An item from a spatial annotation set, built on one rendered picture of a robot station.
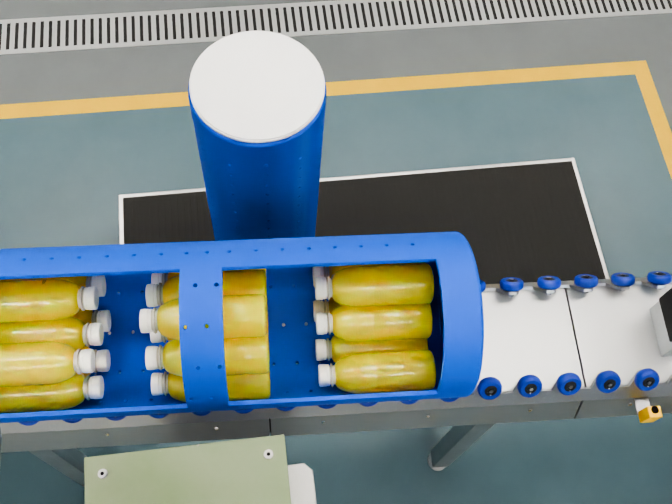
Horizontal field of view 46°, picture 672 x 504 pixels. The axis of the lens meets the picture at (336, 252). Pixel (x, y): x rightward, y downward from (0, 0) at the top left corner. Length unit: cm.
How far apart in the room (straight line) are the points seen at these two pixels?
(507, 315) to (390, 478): 95
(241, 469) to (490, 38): 236
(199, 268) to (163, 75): 181
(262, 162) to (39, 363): 61
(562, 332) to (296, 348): 52
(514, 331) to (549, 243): 103
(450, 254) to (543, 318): 38
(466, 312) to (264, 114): 62
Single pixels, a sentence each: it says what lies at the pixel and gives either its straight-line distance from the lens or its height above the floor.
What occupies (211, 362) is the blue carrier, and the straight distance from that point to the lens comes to 123.
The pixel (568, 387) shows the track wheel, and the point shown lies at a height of 96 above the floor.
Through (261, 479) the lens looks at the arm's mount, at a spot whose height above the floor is 127.
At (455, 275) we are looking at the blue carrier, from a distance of 126.
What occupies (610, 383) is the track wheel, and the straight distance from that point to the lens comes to 157.
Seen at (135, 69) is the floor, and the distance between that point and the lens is 303.
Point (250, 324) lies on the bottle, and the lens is 126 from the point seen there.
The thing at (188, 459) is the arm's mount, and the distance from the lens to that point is 112.
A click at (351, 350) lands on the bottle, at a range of 141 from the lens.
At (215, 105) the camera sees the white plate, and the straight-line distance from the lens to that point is 163.
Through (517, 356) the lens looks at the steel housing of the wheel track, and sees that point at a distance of 157.
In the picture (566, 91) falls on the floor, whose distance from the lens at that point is 312.
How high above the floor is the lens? 237
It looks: 65 degrees down
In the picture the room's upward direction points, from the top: 8 degrees clockwise
